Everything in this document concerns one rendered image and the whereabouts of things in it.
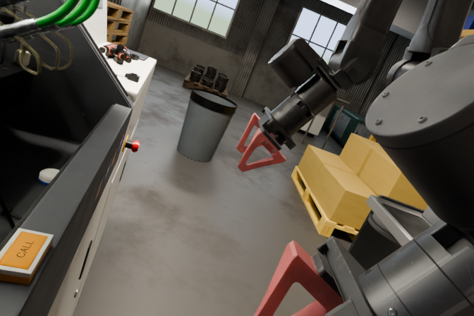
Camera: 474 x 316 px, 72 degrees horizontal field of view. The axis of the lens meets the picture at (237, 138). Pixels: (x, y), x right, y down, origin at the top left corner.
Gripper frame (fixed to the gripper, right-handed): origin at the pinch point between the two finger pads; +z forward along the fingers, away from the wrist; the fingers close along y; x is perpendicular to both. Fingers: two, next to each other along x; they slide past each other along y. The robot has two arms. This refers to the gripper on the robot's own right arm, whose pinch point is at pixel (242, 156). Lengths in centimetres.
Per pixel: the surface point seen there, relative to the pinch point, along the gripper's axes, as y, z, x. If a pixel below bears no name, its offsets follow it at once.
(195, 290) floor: -76, 81, 60
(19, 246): 32.9, 12.1, -16.2
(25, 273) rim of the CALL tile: 35.2, 11.2, -14.4
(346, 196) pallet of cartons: -178, 0, 135
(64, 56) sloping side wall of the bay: -17.1, 17.4, -38.5
